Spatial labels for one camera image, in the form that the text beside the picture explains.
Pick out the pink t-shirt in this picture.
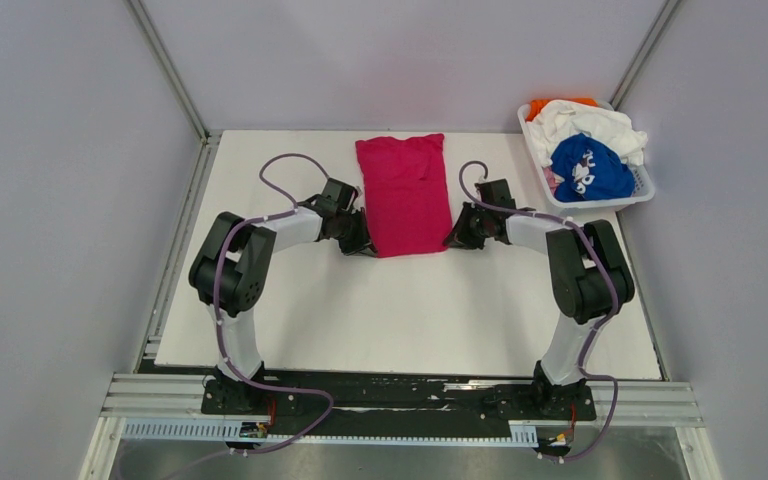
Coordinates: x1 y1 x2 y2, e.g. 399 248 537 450
355 133 453 258

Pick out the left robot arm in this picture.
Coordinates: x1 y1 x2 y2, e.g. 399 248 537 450
188 178 378 413

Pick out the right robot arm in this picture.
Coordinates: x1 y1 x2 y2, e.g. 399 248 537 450
444 179 635 418

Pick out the light pink garment in basket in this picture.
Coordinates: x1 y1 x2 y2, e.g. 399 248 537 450
542 167 564 196

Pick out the blue t-shirt in basket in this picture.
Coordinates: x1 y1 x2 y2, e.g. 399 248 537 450
550 133 635 203

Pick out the orange t-shirt in basket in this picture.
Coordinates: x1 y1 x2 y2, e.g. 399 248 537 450
523 97 599 122

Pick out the white t-shirt in basket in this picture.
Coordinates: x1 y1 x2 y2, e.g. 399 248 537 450
522 100 648 167

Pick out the white perforated laundry basket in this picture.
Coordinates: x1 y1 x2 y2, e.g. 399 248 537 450
517 100 654 216

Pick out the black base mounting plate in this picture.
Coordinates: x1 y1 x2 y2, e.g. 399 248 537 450
200 370 597 439

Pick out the white slotted cable duct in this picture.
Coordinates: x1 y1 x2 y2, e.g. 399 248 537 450
121 419 539 448

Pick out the aluminium frame rail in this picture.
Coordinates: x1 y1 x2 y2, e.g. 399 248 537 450
101 374 704 428

